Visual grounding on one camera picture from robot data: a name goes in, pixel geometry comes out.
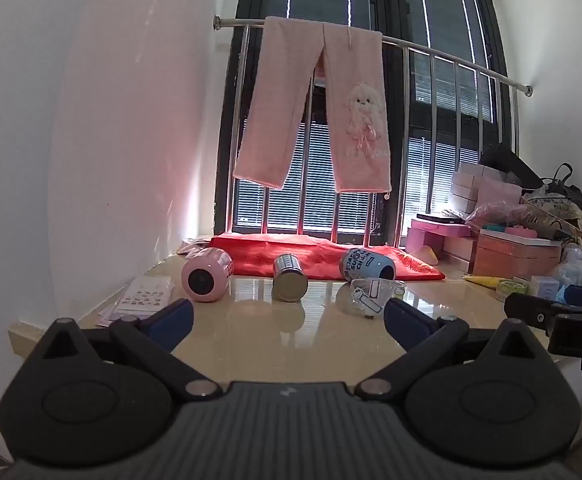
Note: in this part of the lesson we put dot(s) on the black framed window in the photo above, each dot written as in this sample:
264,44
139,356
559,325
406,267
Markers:
421,5

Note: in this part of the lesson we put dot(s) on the teal and pink flat boxes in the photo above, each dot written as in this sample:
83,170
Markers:
508,233

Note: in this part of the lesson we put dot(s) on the flat black device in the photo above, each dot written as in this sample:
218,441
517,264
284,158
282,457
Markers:
438,218

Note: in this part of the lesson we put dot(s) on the small pink box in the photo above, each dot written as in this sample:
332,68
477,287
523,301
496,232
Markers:
433,237

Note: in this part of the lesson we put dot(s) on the pink pants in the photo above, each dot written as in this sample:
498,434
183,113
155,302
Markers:
358,110

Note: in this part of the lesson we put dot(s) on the blue printed cup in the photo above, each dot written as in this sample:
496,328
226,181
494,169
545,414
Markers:
366,262

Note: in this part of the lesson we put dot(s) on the stainless steel cup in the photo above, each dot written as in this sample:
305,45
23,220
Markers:
290,280

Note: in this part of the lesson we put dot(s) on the black bag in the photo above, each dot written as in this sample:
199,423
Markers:
511,165

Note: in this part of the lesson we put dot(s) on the pale paper booklet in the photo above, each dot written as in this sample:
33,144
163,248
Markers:
116,316

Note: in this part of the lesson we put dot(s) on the stack of white boxes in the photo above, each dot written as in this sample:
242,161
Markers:
476,185

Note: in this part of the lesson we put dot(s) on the beige cone-shaped item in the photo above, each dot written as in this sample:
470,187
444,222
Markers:
427,255

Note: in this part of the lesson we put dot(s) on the pink cup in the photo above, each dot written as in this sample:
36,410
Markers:
206,275

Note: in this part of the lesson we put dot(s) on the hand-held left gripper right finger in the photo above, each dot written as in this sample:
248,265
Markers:
407,324

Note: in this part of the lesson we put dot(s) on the red cloth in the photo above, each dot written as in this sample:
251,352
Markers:
321,255

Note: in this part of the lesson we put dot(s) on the yellow tube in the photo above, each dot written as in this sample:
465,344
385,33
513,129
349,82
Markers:
483,281

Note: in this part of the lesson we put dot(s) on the green tape roll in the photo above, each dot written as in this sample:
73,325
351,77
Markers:
512,290

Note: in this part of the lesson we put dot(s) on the clear glass cup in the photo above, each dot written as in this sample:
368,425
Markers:
366,297

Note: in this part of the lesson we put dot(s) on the beige printed cloth bag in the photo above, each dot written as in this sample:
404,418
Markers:
566,220

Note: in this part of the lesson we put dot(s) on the small white blue box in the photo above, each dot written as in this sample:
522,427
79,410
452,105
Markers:
545,287

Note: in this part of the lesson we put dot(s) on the metal window railing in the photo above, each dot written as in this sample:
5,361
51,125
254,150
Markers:
443,55

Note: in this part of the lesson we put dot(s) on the small flat packets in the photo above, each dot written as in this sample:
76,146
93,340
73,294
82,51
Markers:
191,247

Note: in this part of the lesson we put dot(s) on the white plastic bag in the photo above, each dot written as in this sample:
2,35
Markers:
576,267

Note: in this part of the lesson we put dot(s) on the pink plastic bag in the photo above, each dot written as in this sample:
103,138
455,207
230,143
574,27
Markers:
496,215

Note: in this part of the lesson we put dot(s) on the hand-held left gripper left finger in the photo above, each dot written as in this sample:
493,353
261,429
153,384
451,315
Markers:
171,321

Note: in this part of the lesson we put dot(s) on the sticker sheet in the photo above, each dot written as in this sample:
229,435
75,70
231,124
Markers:
146,292

